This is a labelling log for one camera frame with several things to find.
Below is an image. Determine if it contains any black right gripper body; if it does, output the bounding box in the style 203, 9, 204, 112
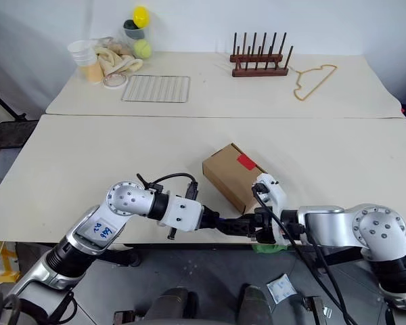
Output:
250, 207, 281, 244

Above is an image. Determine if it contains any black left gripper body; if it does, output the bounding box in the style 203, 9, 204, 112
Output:
198, 206, 222, 232

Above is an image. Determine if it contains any brown cardboard box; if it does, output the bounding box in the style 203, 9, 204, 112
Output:
202, 142, 268, 215

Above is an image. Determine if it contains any green item under table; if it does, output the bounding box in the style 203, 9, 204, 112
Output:
252, 243, 288, 254

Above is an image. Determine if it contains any red tape strip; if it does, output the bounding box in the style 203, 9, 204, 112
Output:
236, 154, 258, 170

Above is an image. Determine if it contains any white tape roll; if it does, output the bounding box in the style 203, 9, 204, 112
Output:
103, 74, 129, 89

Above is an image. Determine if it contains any white packet on floor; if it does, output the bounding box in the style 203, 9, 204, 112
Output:
266, 274, 297, 303

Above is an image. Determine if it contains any dark rounded shape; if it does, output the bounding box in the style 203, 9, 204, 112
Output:
238, 284, 273, 325
145, 286, 199, 325

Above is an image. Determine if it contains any black table leg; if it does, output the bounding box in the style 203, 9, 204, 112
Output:
311, 245, 373, 267
97, 245, 143, 268

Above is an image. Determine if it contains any dark wooden peg rack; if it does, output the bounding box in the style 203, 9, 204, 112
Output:
229, 32, 294, 78

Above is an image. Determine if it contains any beige cloth towel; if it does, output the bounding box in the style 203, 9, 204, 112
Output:
93, 36, 144, 78

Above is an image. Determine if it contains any yellow-green tennis ball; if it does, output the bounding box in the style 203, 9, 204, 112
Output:
133, 39, 152, 60

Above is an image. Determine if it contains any yellow paper cup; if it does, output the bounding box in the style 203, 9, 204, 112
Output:
79, 62, 104, 83

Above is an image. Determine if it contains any clear plastic container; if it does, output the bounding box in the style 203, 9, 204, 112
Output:
121, 18, 154, 62

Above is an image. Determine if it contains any plastic cup stack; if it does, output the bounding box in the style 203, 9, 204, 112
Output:
67, 39, 97, 67

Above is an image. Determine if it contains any yellow plastic egg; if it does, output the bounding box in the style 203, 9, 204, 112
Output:
132, 5, 151, 28

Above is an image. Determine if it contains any black mesh chair seat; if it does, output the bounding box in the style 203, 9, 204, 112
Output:
0, 120, 40, 150

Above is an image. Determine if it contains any black tripod stand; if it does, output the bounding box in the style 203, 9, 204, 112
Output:
0, 83, 28, 121

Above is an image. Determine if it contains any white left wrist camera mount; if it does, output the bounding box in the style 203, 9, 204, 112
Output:
157, 196, 204, 235

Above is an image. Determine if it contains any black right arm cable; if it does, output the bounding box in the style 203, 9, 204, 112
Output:
252, 182, 359, 325

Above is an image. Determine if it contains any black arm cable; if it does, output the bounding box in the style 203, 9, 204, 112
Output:
136, 173, 199, 204
252, 182, 359, 325

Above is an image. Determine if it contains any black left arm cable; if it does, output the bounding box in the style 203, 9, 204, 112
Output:
136, 173, 199, 204

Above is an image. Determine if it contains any metal floor bracket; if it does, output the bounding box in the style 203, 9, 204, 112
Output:
300, 295, 332, 325

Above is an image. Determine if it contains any dark floor bracket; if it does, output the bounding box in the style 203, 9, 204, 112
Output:
113, 310, 136, 325

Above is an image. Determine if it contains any metal wire rack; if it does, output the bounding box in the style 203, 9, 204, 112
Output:
120, 74, 191, 102

